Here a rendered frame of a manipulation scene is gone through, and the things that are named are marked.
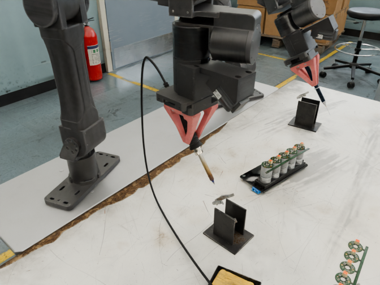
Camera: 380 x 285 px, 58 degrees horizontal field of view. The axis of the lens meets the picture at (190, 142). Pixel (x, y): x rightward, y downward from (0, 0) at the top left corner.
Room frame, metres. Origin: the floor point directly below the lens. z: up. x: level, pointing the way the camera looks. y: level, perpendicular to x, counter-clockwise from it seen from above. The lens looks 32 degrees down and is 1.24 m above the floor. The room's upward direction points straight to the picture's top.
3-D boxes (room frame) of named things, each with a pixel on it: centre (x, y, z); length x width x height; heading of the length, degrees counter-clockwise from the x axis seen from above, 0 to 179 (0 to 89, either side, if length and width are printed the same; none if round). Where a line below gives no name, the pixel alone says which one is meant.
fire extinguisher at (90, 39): (3.16, 0.91, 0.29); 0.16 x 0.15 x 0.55; 140
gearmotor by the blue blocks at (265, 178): (0.60, -0.17, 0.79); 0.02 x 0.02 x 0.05
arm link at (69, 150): (0.63, 0.23, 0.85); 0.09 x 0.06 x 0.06; 156
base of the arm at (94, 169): (0.63, 0.24, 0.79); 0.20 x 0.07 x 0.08; 159
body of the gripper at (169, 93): (0.53, 0.00, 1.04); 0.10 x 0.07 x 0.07; 137
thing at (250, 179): (0.65, -0.20, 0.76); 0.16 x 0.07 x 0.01; 129
